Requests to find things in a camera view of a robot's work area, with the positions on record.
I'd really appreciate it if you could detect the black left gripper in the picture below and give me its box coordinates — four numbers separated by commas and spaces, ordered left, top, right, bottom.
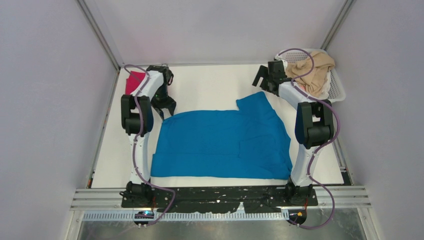
151, 84, 176, 121

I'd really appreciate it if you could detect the blue t shirt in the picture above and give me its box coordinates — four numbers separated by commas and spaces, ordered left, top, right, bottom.
151, 92, 293, 180

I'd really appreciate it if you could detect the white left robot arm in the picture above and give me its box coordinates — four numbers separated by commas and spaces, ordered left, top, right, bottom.
120, 64, 177, 207

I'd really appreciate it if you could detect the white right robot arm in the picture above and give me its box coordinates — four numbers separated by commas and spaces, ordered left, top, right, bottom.
252, 60, 335, 205

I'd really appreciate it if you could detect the folded red t shirt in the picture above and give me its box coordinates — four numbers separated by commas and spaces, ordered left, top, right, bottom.
125, 71, 146, 95

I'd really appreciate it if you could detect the beige t shirt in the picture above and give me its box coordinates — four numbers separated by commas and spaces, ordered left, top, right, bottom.
285, 51, 335, 99

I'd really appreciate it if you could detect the white garment in basket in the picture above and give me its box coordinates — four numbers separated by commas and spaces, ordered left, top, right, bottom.
319, 71, 332, 100

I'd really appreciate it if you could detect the white plastic laundry basket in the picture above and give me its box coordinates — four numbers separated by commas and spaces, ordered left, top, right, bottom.
277, 50, 346, 103

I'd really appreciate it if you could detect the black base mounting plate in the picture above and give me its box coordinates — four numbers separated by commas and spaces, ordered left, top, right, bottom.
119, 183, 318, 214

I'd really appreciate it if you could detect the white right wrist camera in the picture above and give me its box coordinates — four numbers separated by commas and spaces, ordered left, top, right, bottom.
274, 54, 288, 70

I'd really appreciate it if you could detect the aluminium frame rail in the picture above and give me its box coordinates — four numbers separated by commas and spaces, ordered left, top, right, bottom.
76, 0, 121, 71

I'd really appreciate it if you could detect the white slotted cable duct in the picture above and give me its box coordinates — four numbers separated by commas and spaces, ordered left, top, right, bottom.
82, 210, 289, 222

